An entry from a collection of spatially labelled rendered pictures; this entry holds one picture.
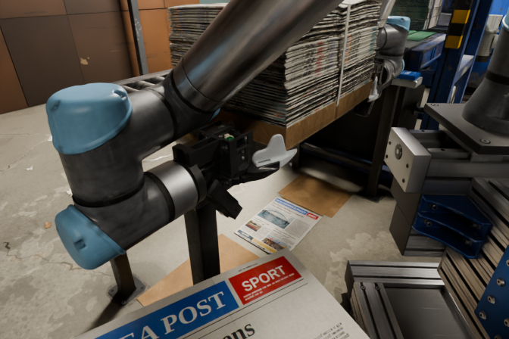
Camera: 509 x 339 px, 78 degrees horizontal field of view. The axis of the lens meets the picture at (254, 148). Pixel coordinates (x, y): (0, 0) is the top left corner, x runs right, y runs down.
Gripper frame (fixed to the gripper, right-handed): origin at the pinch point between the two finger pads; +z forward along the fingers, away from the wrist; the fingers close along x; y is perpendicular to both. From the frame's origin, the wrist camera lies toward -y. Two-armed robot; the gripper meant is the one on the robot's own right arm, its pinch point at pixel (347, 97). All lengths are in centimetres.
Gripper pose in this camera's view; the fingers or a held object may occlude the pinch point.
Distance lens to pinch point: 87.0
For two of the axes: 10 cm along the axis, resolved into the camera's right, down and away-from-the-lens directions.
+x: 7.7, 2.9, -5.6
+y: 0.0, -8.9, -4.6
